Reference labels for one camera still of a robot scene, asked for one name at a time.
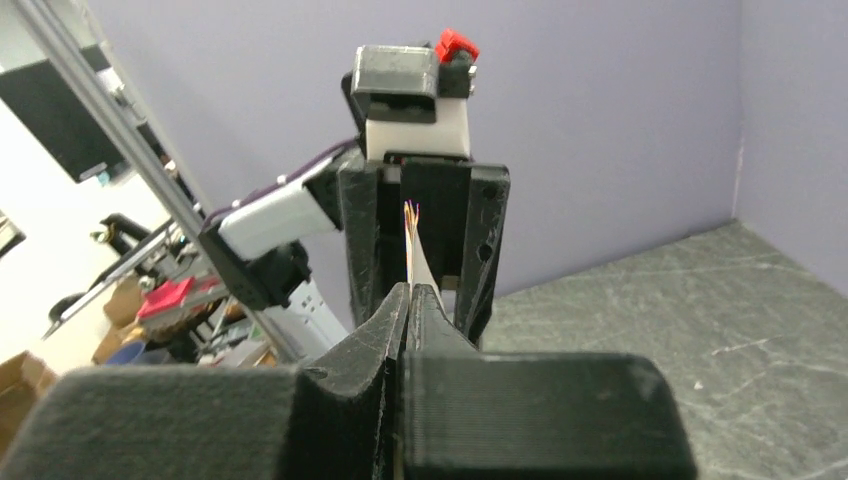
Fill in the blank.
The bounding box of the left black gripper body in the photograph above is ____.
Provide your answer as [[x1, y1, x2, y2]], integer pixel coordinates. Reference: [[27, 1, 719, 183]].
[[334, 149, 503, 285]]

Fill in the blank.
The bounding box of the aluminium frame rail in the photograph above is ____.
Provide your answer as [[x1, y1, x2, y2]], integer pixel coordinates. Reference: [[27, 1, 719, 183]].
[[12, 1, 304, 362]]

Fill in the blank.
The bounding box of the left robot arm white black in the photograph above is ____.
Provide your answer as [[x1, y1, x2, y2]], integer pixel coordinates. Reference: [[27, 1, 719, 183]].
[[199, 148, 511, 361]]

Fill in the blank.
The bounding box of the tan decorated letter sheet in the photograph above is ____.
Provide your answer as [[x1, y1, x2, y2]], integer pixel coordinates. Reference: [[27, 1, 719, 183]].
[[403, 200, 444, 310]]

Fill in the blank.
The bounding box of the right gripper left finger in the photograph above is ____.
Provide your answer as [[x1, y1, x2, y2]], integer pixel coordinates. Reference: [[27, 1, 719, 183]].
[[1, 283, 410, 479]]

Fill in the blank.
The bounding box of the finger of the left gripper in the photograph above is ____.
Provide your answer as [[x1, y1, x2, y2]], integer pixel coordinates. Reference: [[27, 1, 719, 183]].
[[454, 165, 510, 346], [337, 159, 387, 326]]

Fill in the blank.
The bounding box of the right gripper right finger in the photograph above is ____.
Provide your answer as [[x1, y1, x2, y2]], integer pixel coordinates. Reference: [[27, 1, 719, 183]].
[[400, 285, 697, 479]]

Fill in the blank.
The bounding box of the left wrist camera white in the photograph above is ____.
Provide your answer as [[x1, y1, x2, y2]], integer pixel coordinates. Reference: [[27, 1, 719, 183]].
[[341, 28, 480, 163]]

